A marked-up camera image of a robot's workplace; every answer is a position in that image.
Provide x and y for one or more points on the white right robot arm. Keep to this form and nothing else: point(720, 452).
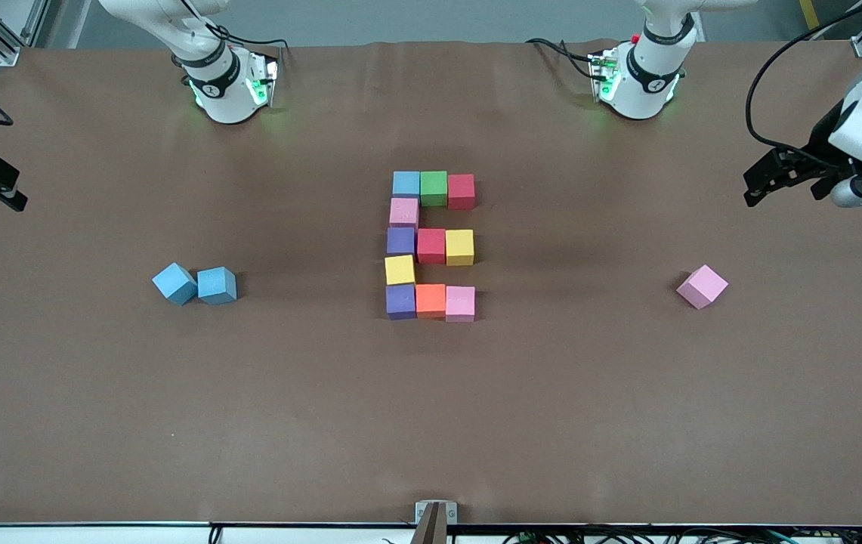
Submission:
point(223, 91)

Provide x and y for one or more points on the green foam block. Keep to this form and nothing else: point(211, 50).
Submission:
point(434, 189)

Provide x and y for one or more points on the blue foam block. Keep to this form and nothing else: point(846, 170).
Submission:
point(406, 183)
point(174, 283)
point(217, 285)

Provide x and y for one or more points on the yellow foam block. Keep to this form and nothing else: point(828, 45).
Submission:
point(400, 270)
point(459, 247)

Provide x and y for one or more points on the grey metal bracket with post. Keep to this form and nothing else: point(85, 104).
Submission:
point(436, 523)

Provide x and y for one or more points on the metal base connector bracket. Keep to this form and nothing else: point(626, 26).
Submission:
point(268, 79)
point(600, 72)

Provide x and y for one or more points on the orange foam block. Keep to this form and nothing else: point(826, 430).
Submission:
point(430, 301)

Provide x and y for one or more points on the pink foam block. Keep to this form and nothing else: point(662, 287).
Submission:
point(460, 304)
point(702, 286)
point(403, 211)

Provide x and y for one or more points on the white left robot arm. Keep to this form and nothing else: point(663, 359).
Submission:
point(650, 83)

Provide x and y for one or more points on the red foam block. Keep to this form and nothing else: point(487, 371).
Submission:
point(430, 245)
point(461, 191)

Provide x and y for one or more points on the brown table mat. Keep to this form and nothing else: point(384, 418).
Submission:
point(430, 423)

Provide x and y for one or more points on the purple foam block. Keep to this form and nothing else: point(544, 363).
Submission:
point(400, 301)
point(400, 240)

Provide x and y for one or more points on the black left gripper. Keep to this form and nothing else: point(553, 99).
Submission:
point(822, 143)

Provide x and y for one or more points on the white table edge rail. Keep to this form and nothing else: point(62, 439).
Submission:
point(60, 536)

